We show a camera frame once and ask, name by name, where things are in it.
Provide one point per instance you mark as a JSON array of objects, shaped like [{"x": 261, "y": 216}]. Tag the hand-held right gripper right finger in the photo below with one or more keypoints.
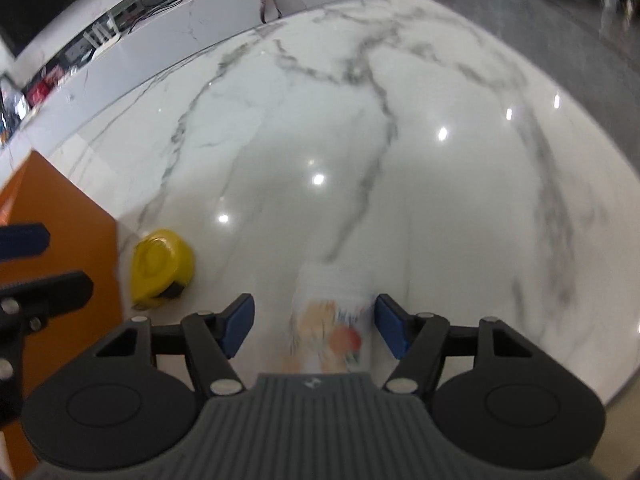
[{"x": 391, "y": 327}]

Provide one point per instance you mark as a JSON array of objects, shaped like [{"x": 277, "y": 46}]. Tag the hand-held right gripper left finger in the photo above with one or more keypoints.
[{"x": 240, "y": 325}]

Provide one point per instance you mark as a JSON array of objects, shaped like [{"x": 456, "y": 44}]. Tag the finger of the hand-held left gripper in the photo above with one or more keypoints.
[
  {"x": 50, "y": 292},
  {"x": 22, "y": 242}
]

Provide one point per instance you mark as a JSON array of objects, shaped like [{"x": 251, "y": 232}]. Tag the orange box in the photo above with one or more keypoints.
[{"x": 65, "y": 220}]

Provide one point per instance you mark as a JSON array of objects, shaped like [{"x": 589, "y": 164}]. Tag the white bottle with peach print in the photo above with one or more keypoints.
[{"x": 332, "y": 320}]

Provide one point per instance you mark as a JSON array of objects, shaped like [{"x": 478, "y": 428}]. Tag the yellow tape measure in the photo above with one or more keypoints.
[{"x": 160, "y": 265}]

